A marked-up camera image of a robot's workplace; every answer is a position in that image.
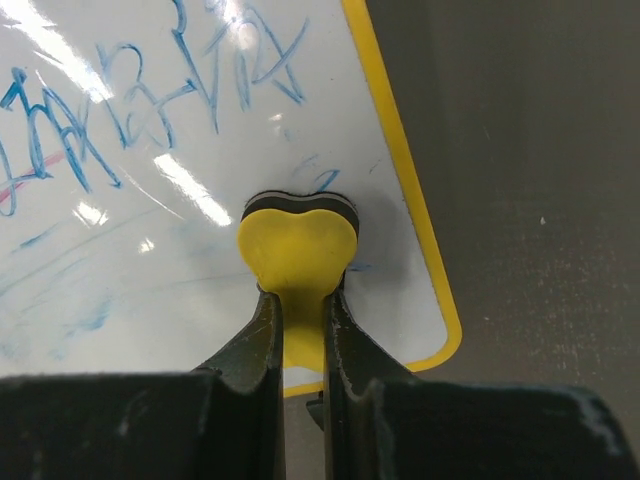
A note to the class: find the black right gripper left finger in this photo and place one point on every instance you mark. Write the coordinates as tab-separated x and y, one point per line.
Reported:
239	401

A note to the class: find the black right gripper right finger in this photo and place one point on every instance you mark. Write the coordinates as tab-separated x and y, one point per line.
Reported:
358	440

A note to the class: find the yellow bone shaped eraser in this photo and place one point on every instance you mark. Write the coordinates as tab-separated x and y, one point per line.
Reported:
298	247

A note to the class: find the yellow framed whiteboard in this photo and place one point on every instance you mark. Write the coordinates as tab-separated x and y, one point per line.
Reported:
133	133

